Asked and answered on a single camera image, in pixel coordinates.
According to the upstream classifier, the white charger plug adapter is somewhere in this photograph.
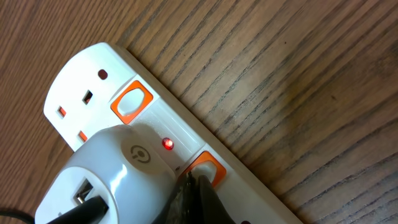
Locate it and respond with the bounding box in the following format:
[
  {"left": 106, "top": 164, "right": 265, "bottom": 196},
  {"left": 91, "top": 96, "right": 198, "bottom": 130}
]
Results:
[{"left": 35, "top": 125, "right": 176, "bottom": 223}]

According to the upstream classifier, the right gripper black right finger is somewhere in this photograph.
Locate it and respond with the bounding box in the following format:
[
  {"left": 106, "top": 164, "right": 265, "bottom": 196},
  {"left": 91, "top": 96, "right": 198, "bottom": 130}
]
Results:
[{"left": 194, "top": 175, "right": 235, "bottom": 224}]

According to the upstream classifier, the white power strip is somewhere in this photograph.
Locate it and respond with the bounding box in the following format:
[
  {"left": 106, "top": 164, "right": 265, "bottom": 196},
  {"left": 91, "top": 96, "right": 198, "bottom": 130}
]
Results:
[{"left": 44, "top": 42, "right": 299, "bottom": 223}]

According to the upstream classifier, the black USB charging cable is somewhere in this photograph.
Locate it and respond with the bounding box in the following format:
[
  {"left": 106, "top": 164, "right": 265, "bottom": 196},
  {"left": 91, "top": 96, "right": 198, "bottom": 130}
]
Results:
[{"left": 0, "top": 195, "right": 109, "bottom": 224}]

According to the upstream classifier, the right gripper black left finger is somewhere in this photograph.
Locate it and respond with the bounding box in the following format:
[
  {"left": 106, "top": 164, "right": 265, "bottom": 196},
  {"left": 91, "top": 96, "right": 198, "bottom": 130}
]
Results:
[{"left": 152, "top": 172, "right": 195, "bottom": 224}]

